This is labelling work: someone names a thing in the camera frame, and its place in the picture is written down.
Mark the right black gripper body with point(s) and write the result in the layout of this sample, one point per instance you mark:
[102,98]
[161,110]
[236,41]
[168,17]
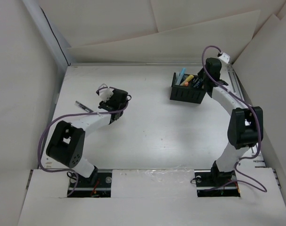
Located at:
[203,75]

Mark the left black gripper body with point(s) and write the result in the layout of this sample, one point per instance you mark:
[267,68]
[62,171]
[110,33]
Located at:
[102,102]

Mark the yellow cap highlighter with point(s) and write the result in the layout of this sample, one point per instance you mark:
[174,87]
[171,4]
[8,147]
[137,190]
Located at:
[189,78]

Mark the blue cap highlighter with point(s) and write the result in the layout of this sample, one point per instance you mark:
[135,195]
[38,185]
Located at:
[182,77]

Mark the black slotted organizer container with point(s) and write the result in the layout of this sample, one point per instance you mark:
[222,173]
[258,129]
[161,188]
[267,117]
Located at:
[191,93]

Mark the green cap highlighter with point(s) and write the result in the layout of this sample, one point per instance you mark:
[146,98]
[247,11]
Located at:
[177,76]

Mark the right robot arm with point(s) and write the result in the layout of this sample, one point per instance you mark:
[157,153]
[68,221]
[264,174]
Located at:
[245,126]

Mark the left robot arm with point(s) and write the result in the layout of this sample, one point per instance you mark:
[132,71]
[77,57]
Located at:
[67,141]

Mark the purple gel pen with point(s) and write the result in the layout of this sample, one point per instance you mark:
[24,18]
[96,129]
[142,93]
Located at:
[83,107]

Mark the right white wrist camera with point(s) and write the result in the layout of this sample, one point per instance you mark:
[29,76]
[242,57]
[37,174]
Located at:
[224,57]

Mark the aluminium rail right side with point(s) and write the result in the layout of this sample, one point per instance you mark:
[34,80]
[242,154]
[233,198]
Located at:
[267,155]

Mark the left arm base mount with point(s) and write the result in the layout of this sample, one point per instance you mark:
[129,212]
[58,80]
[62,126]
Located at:
[98,187]

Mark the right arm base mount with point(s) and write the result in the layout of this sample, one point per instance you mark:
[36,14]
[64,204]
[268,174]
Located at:
[221,185]

